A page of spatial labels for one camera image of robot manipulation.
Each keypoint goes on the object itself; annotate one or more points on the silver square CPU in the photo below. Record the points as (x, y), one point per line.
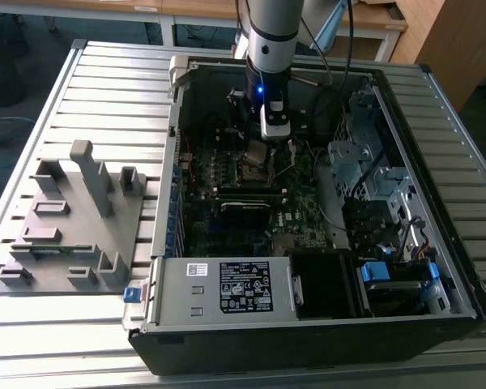
(256, 152)

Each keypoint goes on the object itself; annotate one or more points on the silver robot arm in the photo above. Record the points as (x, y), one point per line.
(273, 32)

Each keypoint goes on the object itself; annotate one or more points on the metal CPU socket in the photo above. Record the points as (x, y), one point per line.
(253, 174)

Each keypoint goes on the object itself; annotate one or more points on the grey case latch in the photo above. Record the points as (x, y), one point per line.
(178, 71)

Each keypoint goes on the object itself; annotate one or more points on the green RAM stick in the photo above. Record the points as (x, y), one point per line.
(251, 197)
(50, 252)

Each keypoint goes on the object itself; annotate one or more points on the silver disk bay cage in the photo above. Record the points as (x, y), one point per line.
(348, 158)

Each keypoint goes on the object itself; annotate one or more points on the small expansion card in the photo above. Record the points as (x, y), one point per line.
(245, 219)

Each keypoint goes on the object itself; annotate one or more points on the green motherboard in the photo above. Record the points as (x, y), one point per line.
(303, 210)

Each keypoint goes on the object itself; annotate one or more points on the finned chipset heatsink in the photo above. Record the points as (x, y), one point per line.
(284, 243)

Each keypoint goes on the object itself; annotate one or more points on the wooden cabinet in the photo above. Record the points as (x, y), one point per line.
(461, 48)

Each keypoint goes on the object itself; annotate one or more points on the silver power supply unit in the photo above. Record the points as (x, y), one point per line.
(178, 291)

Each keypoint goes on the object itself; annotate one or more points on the hard disk in blue carrier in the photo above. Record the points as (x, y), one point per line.
(374, 271)

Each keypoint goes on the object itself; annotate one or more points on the grey parts rack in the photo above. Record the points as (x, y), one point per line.
(85, 239)

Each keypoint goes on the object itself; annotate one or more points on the blue plastic latch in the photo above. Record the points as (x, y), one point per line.
(130, 295)

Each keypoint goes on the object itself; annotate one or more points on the blue plastic clip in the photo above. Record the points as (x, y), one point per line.
(433, 271)

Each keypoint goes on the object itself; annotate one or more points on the black open PC case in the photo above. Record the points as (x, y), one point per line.
(267, 352)

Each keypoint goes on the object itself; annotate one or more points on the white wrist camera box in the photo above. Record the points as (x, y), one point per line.
(275, 125)

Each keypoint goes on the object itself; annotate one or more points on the wooden desk white frame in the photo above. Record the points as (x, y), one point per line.
(368, 20)
(65, 6)

